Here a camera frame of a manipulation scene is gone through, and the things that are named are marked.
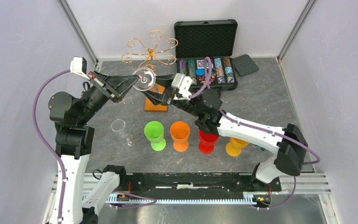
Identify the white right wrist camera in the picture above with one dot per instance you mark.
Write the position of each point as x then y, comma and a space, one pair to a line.
181, 85

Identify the green wine glass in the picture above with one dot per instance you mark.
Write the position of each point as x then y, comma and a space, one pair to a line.
154, 132

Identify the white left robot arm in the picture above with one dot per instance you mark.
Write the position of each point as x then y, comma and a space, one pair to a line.
73, 146

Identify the blue round chip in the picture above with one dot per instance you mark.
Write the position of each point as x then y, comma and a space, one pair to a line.
200, 72

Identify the red wine glass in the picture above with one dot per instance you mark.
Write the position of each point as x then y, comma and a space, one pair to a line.
207, 142

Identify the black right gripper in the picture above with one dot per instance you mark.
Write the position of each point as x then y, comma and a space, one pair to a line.
167, 97

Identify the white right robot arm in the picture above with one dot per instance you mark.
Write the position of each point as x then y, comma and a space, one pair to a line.
287, 144

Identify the black foam pad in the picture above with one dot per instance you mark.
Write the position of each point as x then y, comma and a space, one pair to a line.
244, 65

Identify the black poker chip case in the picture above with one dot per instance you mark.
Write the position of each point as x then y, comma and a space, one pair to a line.
214, 39

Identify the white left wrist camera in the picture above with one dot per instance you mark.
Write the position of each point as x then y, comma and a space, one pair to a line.
78, 66

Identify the orange wine glass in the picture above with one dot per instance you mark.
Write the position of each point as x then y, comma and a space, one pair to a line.
180, 132

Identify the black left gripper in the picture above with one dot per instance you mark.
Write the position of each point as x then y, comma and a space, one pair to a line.
117, 85

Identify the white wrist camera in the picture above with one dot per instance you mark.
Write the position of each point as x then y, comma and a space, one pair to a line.
181, 85
78, 66

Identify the clear wine glass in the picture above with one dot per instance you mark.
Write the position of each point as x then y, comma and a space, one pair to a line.
120, 129
145, 79

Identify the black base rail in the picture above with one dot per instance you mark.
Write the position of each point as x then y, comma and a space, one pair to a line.
195, 185

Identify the blue playing card deck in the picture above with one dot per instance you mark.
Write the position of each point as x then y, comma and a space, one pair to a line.
201, 64

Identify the gold wire rack wooden base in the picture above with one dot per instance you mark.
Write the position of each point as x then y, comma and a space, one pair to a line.
150, 55

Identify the yellow wine glass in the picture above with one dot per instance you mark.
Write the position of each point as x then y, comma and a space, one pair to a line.
234, 146

